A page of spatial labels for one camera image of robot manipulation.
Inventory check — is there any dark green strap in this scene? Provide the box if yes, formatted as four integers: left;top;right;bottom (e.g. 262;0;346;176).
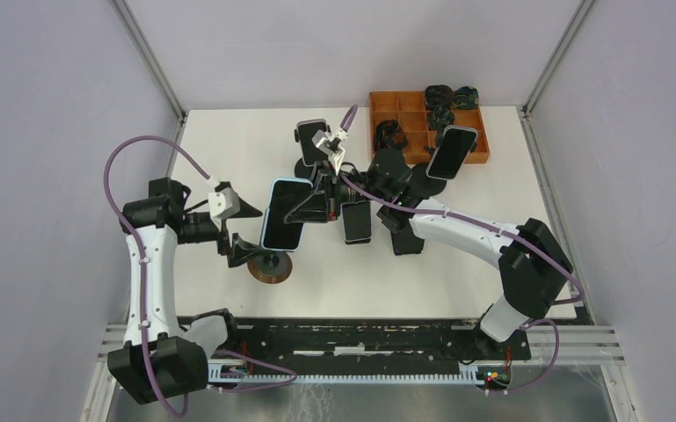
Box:
451;85;481;112

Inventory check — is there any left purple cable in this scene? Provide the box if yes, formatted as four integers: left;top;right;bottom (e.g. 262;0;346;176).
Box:
103;135;299;418

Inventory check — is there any black round stand rear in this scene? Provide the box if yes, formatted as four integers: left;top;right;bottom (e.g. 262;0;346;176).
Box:
294;157;315;179

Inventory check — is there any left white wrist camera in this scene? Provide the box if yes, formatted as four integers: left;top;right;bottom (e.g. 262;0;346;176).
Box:
207;181;241;222

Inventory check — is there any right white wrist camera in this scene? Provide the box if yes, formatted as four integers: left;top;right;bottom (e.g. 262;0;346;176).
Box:
312;128;349;176

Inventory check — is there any black round stand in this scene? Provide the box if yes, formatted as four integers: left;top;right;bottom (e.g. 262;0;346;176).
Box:
409;161;447;196
294;157;315;179

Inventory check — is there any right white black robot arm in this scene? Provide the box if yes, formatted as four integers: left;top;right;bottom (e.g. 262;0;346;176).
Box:
272;149;576;359

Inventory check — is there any black wedge phone stand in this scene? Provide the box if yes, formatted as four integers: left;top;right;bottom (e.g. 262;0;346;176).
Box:
390;225;425;256

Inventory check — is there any grey case phone rear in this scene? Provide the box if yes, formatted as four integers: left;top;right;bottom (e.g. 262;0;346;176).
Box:
294;119;329;167

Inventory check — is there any orange compartment tray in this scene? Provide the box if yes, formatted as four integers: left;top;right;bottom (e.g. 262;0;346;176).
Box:
368;91;491;165

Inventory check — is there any light blue case phone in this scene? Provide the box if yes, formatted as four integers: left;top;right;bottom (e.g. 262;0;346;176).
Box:
259;178;309;251

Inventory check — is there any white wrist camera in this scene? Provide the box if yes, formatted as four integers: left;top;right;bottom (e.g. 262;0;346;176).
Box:
207;181;241;222
312;128;349;176

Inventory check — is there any black strap top tray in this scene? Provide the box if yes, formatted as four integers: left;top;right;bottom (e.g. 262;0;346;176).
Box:
424;84;455;112

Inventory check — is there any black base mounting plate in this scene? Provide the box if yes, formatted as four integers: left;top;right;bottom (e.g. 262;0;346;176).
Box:
223;317;532;379

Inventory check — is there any lavender case phone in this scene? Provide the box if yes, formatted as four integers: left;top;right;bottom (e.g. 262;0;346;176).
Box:
341;201;372;241

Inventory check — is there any pink case phone tilted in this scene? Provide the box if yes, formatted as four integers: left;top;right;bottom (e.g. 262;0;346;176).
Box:
425;125;478;180

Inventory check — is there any black small phone stand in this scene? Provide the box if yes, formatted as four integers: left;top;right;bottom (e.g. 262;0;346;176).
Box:
345;238;371;245

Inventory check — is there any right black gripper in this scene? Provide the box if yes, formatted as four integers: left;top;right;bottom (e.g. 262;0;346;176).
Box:
282;162;389;225

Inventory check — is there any white cable duct rail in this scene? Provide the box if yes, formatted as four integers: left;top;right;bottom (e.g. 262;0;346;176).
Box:
208;359;512;388

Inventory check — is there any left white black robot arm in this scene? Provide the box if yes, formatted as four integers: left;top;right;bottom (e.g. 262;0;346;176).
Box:
107;178;263;404

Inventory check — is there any black round stand right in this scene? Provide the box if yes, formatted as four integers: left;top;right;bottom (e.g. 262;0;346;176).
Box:
409;161;447;196

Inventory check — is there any black strap in tray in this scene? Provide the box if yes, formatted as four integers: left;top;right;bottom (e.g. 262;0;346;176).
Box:
373;119;409;153

